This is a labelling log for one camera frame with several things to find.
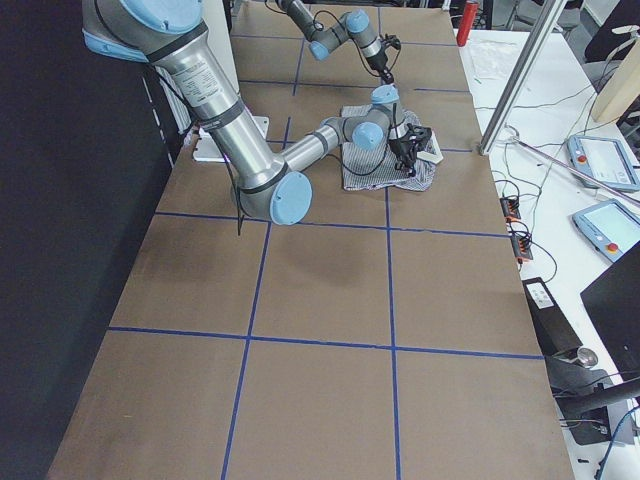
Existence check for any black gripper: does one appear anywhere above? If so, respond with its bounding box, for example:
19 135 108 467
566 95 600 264
367 47 394 84
389 124 433 176

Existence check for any striped polo shirt white collar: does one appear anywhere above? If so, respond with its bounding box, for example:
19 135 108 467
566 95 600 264
341 134 443 192

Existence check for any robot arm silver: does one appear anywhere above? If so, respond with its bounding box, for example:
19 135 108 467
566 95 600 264
82 1 433 225
276 1 401 85

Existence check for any red cylinder bottle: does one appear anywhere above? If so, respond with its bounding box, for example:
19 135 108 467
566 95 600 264
456 0 479 47

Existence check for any orange black connector strip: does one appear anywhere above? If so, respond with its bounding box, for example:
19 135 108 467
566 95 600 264
499 196 533 265

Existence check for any upper teach pendant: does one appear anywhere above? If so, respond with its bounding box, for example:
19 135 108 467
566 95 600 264
567 135 639 193

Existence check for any teach pendant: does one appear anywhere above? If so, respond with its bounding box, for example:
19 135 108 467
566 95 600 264
572 199 639 263
567 135 639 193

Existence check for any lower teach pendant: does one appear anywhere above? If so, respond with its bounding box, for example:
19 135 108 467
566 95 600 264
572 199 639 263

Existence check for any black rectangular box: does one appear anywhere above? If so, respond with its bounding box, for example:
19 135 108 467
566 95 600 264
522 277 583 356

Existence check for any black monitor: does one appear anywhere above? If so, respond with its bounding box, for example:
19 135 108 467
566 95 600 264
580 245 639 370

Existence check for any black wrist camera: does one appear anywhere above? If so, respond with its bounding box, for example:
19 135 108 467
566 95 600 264
382 34 402 51

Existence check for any aluminium frame post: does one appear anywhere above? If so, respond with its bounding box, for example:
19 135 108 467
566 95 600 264
478 0 567 155

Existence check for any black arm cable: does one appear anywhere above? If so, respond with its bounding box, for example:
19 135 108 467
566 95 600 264
149 69 401 239

